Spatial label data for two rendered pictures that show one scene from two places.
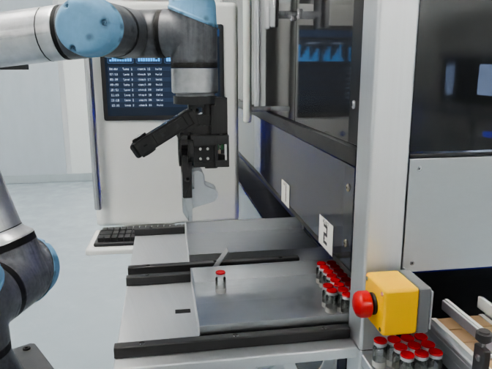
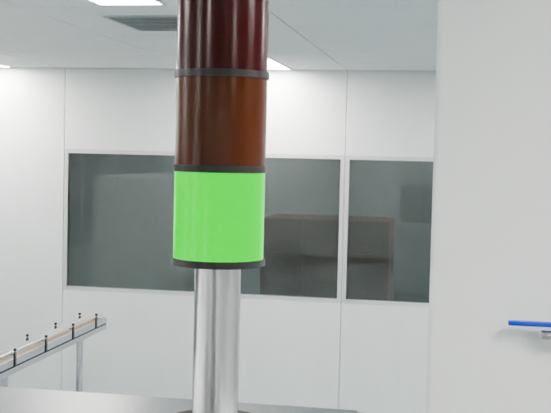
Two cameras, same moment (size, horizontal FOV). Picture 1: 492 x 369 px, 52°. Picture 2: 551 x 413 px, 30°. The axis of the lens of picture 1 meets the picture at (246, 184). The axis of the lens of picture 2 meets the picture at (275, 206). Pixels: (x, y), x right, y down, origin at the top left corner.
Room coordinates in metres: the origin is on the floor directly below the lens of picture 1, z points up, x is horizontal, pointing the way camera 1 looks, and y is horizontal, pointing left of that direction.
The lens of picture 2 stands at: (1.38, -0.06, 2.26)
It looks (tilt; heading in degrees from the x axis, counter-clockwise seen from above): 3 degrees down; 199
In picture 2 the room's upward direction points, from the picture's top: 1 degrees clockwise
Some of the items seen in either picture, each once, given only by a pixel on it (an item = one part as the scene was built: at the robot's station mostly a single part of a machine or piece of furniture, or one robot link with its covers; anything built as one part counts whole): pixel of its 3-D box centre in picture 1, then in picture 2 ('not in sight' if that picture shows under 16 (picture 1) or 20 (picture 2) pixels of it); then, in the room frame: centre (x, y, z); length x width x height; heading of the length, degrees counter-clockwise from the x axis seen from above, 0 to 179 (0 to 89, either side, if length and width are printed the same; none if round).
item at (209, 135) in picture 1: (200, 132); not in sight; (0.84, 0.08, 1.24); 0.09 x 0.08 x 0.12; 99
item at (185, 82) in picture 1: (194, 83); not in sight; (0.84, 0.08, 1.32); 0.08 x 0.08 x 0.05
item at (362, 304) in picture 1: (366, 304); not in sight; (0.70, -0.18, 1.00); 0.04 x 0.04 x 0.04; 9
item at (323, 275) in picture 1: (332, 288); not in sight; (0.95, -0.18, 0.91); 0.18 x 0.02 x 0.05; 9
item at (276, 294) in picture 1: (280, 295); not in sight; (0.93, -0.07, 0.90); 0.34 x 0.26 x 0.04; 99
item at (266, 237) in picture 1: (251, 239); not in sight; (1.27, -0.01, 0.90); 0.34 x 0.26 x 0.04; 99
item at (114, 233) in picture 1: (160, 233); not in sight; (1.56, 0.28, 0.82); 0.40 x 0.14 x 0.02; 97
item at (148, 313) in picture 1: (233, 276); not in sight; (1.09, 0.03, 0.87); 0.70 x 0.48 x 0.02; 9
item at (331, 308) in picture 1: (331, 300); not in sight; (0.89, -0.16, 0.91); 0.02 x 0.02 x 0.05
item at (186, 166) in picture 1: (186, 170); not in sight; (0.81, 0.10, 1.18); 0.05 x 0.02 x 0.09; 9
